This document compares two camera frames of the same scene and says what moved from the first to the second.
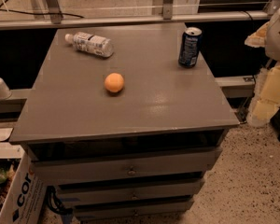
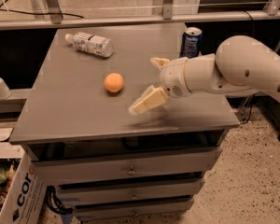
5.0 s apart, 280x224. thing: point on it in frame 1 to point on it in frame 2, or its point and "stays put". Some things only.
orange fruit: x=114 y=82 stays put
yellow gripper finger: x=258 y=38 to x=160 y=63
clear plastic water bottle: x=91 y=43 stays put
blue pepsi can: x=189 y=47 stays put
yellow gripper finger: x=271 y=91 to x=151 y=98
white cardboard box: x=25 y=196 stays put
